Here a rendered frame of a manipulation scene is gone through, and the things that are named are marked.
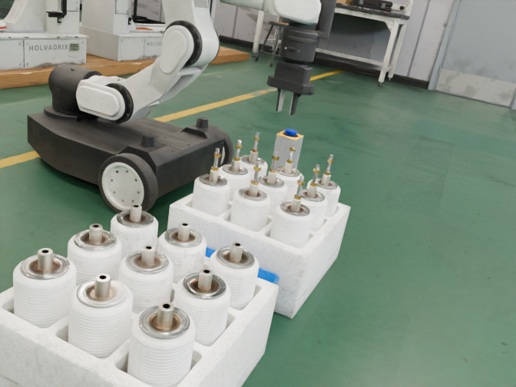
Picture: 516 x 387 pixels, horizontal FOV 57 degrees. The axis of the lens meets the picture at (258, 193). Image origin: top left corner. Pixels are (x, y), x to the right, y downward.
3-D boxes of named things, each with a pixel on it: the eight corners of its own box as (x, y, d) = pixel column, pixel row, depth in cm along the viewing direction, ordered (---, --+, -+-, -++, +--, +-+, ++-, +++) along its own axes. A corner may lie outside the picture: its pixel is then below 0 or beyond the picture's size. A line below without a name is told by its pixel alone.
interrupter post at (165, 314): (153, 325, 71) (154, 306, 70) (162, 316, 73) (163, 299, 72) (166, 331, 70) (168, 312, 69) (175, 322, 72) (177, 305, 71)
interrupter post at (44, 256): (34, 269, 79) (34, 251, 77) (45, 262, 81) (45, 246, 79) (44, 274, 78) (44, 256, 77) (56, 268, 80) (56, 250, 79)
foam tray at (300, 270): (163, 262, 132) (169, 204, 125) (230, 217, 165) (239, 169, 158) (292, 319, 118) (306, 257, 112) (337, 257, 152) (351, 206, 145)
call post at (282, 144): (259, 219, 168) (276, 134, 156) (268, 213, 174) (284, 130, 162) (278, 226, 165) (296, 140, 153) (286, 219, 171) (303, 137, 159)
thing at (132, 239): (97, 293, 104) (100, 219, 97) (126, 274, 112) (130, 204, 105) (133, 310, 101) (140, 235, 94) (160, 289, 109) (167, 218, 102)
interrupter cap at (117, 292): (65, 297, 73) (65, 293, 73) (99, 276, 80) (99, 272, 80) (104, 316, 71) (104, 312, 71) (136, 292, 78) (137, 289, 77)
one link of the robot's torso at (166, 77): (85, 98, 169) (174, 12, 145) (121, 92, 186) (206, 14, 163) (109, 135, 170) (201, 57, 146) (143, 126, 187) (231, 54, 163)
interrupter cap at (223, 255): (208, 260, 90) (208, 257, 90) (226, 245, 97) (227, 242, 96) (243, 275, 88) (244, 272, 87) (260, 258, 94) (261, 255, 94)
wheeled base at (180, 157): (0, 157, 172) (-4, 64, 160) (100, 131, 217) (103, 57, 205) (147, 213, 152) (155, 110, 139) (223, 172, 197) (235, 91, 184)
